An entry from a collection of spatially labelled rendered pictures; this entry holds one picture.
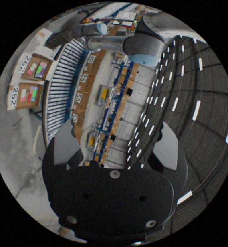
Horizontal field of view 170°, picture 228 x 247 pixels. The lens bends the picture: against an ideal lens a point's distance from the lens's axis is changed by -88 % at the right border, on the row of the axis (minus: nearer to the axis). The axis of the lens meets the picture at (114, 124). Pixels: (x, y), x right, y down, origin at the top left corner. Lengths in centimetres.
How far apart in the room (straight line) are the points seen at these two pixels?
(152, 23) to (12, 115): 203
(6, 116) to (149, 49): 201
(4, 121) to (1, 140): 41
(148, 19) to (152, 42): 10
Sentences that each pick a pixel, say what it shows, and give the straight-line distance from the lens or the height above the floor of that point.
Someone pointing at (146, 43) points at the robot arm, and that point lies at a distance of 31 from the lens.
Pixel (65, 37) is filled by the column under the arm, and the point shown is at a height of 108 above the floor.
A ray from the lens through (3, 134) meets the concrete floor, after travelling 204.
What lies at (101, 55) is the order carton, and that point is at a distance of 202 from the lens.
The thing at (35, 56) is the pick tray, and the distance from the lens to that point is 117.
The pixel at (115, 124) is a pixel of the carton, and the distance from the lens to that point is 626.
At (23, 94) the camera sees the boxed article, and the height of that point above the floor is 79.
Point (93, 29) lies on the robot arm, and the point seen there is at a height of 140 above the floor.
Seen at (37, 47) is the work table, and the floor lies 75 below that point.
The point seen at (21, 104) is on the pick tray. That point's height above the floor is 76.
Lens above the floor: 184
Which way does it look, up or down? 3 degrees down
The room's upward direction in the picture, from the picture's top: 111 degrees clockwise
